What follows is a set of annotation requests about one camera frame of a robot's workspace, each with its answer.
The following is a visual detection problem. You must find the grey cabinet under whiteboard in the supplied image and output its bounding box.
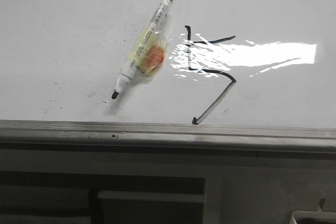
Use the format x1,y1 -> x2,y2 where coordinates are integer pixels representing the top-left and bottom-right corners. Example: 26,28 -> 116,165
1,150 -> 335,223

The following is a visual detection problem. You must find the white marker tray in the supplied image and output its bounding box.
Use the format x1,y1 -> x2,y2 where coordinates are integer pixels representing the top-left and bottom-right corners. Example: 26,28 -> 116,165
289,198 -> 335,224

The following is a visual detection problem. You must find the white whiteboard with aluminium frame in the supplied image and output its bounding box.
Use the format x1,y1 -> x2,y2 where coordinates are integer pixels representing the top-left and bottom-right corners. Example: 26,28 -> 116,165
1,0 -> 335,153

